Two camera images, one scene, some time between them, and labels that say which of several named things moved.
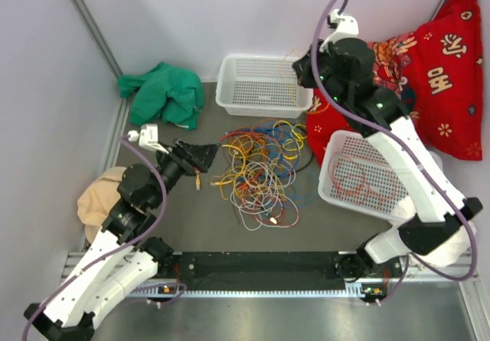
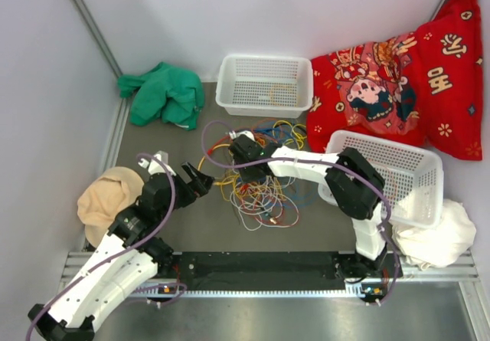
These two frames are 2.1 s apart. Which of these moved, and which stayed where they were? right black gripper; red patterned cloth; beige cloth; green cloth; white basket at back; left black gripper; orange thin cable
Moved: left black gripper; right black gripper; orange thin cable
Stayed: beige cloth; red patterned cloth; green cloth; white basket at back
